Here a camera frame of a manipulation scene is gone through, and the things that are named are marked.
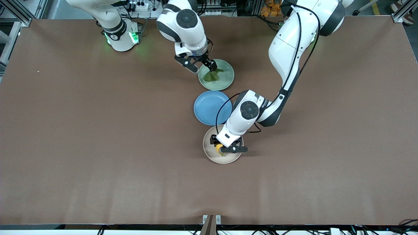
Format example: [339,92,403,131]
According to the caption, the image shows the white power strip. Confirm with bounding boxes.
[126,0,150,12]

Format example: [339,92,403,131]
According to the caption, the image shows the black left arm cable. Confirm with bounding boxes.
[215,3,322,135]

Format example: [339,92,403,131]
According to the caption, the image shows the blue plate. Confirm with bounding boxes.
[194,90,233,126]

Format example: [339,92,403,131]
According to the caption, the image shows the beige plate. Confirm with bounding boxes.
[203,124,244,164]

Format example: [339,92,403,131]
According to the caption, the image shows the orange snack bags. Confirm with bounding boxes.
[260,0,283,17]

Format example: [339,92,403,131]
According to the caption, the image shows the grey aluminium side rail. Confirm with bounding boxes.
[0,21,22,75]

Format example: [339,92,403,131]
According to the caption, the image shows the aluminium frame profile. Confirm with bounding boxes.
[392,0,418,23]
[0,0,49,27]

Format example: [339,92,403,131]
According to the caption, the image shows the green lettuce leaf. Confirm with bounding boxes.
[203,68,225,83]

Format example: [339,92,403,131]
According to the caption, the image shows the light green plate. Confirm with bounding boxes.
[198,59,235,91]

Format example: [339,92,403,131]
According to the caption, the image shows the brown post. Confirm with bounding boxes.
[200,214,217,235]

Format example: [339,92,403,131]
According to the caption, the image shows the silver metal bracket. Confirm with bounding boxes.
[202,214,221,225]

